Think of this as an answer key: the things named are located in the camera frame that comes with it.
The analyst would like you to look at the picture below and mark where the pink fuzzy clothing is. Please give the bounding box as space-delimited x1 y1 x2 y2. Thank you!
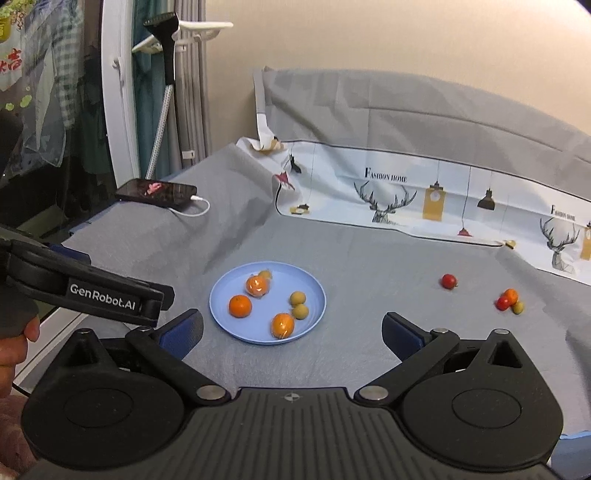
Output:
0 397 38 474

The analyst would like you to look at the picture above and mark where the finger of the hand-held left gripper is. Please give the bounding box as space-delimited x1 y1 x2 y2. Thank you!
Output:
148 284 176 322
48 244 92 267

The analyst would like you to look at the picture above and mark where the white charging cable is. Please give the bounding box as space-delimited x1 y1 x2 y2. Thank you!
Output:
168 195 211 217

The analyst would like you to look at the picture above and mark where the white curved frame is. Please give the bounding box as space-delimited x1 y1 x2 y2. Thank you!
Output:
99 0 141 181

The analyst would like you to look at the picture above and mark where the white plastic hanger rack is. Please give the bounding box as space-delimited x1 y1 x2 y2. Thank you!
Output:
131 21 234 54

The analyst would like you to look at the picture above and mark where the black smartphone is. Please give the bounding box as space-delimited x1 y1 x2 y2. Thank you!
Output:
115 178 198 207

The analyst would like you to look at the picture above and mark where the black and white pole tool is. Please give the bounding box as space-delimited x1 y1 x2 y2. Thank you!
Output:
143 13 181 181

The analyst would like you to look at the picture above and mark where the grey curtain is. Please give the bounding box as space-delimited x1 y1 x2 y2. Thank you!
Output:
173 0 213 169

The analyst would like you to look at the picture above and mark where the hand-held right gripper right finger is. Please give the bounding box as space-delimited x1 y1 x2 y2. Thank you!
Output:
355 312 532 408

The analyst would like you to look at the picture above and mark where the teal garment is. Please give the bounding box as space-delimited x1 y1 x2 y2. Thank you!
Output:
131 0 167 178

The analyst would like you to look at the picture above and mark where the person's left hand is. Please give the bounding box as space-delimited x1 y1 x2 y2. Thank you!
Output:
0 319 41 400

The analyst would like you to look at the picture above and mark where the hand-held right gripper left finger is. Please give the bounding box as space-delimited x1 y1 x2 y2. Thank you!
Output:
55 309 232 407

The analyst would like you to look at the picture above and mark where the grey cloth with printed side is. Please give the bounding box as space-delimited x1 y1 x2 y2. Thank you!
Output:
60 67 591 435

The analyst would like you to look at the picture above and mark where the plaid shirt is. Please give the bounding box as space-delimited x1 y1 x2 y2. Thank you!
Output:
14 0 86 167

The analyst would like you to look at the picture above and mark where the blue plate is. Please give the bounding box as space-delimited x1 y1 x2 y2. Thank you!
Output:
209 261 327 344

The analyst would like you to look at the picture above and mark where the blue cloth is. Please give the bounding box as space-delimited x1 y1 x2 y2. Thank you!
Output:
551 431 591 480

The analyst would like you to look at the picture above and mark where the window sticker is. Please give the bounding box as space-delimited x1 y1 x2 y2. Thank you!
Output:
0 0 33 112

